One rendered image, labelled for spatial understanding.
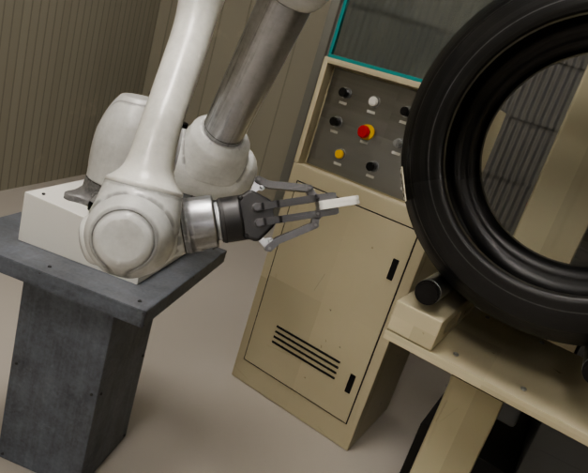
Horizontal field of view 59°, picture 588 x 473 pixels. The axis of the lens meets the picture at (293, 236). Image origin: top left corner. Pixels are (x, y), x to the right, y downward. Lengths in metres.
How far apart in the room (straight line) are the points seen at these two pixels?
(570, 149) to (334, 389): 1.14
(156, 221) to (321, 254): 1.25
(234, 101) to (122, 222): 0.59
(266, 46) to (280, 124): 3.40
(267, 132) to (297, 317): 2.76
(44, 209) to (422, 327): 0.86
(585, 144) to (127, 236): 0.95
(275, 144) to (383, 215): 2.83
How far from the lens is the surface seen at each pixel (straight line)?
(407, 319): 0.97
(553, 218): 1.26
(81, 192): 1.34
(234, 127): 1.21
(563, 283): 1.18
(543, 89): 4.39
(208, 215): 0.82
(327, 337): 1.89
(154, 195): 0.67
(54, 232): 1.31
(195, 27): 0.86
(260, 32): 1.07
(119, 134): 1.27
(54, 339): 1.45
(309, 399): 2.02
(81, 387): 1.47
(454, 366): 0.96
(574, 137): 1.26
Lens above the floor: 1.18
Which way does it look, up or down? 17 degrees down
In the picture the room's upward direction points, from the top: 17 degrees clockwise
